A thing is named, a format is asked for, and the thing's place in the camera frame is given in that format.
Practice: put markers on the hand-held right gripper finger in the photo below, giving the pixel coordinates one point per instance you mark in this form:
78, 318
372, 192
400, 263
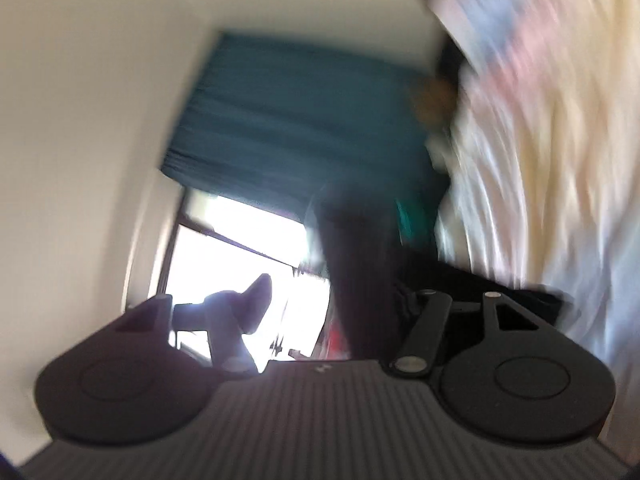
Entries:
250, 300

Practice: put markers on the dark grey pants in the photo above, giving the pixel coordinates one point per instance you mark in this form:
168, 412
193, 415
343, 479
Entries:
360, 270

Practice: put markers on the dark framed window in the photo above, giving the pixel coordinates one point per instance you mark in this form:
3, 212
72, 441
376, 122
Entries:
225, 250

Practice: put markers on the red cloth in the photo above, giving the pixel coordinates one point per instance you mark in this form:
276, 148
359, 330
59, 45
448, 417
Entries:
336, 342

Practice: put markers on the green garment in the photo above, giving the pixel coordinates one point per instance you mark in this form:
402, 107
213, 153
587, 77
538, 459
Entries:
417, 220

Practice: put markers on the blue curtain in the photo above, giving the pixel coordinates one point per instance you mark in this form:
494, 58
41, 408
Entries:
300, 120

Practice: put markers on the brown paper bag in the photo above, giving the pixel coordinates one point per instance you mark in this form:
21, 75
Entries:
435, 100

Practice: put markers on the pink and yellow bed sheet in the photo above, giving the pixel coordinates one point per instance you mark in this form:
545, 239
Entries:
550, 135

